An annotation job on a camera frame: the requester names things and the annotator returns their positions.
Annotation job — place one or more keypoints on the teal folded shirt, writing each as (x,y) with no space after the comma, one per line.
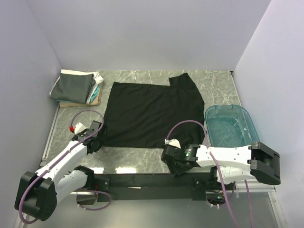
(94,93)

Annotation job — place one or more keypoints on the white folded shirt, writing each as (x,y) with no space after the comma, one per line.
(97,77)

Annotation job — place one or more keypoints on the dark green folded shirt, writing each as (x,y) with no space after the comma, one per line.
(73,88)

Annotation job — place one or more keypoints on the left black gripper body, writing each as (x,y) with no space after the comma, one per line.
(99,144)

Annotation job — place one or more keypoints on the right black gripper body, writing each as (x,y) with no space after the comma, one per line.
(176,167)

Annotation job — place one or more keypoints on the black t shirt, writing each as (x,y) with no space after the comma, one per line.
(143,115)

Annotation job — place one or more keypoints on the black base beam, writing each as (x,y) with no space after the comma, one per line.
(151,186)

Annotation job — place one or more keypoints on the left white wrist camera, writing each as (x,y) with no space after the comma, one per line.
(79,127)

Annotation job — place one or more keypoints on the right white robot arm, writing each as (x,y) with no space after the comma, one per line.
(250,162)

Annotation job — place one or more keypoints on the teal plastic bin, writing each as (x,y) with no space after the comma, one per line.
(230,126)

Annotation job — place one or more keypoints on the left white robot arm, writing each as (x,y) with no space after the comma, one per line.
(39,192)

